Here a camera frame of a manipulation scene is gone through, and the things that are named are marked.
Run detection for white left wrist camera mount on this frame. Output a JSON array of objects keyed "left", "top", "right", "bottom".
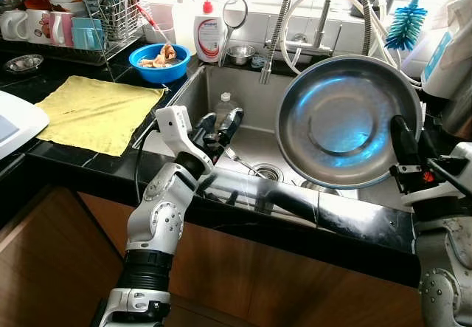
[{"left": 154, "top": 105, "right": 205, "bottom": 170}]

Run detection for white plastic container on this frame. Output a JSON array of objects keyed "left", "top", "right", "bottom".
[{"left": 140, "top": 2, "right": 178, "bottom": 45}]

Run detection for wire cutlery basket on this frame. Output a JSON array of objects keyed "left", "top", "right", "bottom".
[{"left": 77, "top": 0, "right": 147, "bottom": 44}]

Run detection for wire dish rack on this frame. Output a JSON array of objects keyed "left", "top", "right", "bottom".
[{"left": 0, "top": 0, "right": 148, "bottom": 66}]

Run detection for yellow cloth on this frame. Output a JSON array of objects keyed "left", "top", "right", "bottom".
[{"left": 35, "top": 75, "right": 167, "bottom": 158}]

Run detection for white red-print mug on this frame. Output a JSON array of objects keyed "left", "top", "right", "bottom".
[{"left": 26, "top": 10, "right": 54, "bottom": 44}]

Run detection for plain white mug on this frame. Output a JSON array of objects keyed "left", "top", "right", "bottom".
[{"left": 0, "top": 10, "right": 29, "bottom": 41}]

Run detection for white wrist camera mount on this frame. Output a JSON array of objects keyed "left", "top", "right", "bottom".
[
  {"left": 412, "top": 142, "right": 472, "bottom": 207},
  {"left": 154, "top": 105, "right": 205, "bottom": 170}
]

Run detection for brown food pieces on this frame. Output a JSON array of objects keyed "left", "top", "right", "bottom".
[{"left": 138, "top": 43, "right": 178, "bottom": 68}]

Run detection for red bowl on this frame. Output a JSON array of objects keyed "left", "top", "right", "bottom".
[{"left": 22, "top": 0, "right": 52, "bottom": 12}]

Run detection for blue plastic bowl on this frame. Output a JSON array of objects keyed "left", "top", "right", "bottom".
[{"left": 128, "top": 43, "right": 192, "bottom": 84}]

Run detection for teal mug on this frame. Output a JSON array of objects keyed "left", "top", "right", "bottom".
[{"left": 72, "top": 17, "right": 105, "bottom": 51}]

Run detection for stainless steel sink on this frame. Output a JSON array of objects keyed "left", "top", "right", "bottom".
[{"left": 140, "top": 63, "right": 428, "bottom": 210}]

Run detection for large steel plate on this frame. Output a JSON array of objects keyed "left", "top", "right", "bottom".
[{"left": 276, "top": 55, "right": 423, "bottom": 190}]

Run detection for white blue-label water appliance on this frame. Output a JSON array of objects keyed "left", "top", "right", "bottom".
[{"left": 420, "top": 0, "right": 472, "bottom": 100}]

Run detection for white hose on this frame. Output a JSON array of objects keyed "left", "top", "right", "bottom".
[{"left": 282, "top": 0, "right": 425, "bottom": 92}]

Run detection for blue bottle brush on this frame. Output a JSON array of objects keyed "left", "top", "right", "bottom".
[{"left": 384, "top": 0, "right": 430, "bottom": 52}]

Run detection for steel knife block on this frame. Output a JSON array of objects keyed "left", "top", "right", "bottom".
[{"left": 442, "top": 83, "right": 472, "bottom": 140}]

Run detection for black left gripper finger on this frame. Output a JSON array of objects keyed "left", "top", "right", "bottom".
[
  {"left": 217, "top": 107, "right": 245, "bottom": 149},
  {"left": 193, "top": 112, "right": 219, "bottom": 140}
]

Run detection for clear plastic bottle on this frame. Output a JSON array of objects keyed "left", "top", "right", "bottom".
[{"left": 214, "top": 92, "right": 241, "bottom": 130}]

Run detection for white spray bottle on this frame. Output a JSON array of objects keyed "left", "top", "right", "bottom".
[{"left": 170, "top": 0, "right": 198, "bottom": 56}]

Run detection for steel sink drain strainer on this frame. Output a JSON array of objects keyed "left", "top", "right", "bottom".
[{"left": 250, "top": 162, "right": 285, "bottom": 185}]

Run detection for wooden cabinet door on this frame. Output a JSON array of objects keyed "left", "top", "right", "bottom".
[
  {"left": 77, "top": 192, "right": 255, "bottom": 327},
  {"left": 247, "top": 224, "right": 425, "bottom": 327},
  {"left": 0, "top": 187, "right": 122, "bottom": 327}
]

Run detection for white flat appliance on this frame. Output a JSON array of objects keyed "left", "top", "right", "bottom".
[{"left": 0, "top": 91, "right": 50, "bottom": 160}]

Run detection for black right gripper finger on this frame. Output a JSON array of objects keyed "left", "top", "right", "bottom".
[{"left": 389, "top": 114, "right": 422, "bottom": 167}]

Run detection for steel spring faucet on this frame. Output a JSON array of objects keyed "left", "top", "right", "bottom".
[{"left": 258, "top": 0, "right": 377, "bottom": 84}]

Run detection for pink mug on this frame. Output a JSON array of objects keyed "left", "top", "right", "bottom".
[{"left": 50, "top": 11, "right": 74, "bottom": 47}]

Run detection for white red-pump soap bottle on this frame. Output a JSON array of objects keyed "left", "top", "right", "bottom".
[{"left": 193, "top": 0, "right": 226, "bottom": 64}]

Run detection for hanging wire strainer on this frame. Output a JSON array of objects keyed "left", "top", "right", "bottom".
[{"left": 220, "top": 0, "right": 249, "bottom": 68}]

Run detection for steel fork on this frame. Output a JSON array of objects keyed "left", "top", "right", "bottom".
[{"left": 223, "top": 145, "right": 260, "bottom": 175}]

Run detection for small steel bowl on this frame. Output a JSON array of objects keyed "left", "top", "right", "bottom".
[{"left": 226, "top": 44, "right": 257, "bottom": 66}]

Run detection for small steel dish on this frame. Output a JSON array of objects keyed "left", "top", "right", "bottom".
[{"left": 4, "top": 54, "right": 44, "bottom": 74}]

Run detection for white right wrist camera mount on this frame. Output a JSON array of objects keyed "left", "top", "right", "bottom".
[{"left": 412, "top": 142, "right": 472, "bottom": 207}]

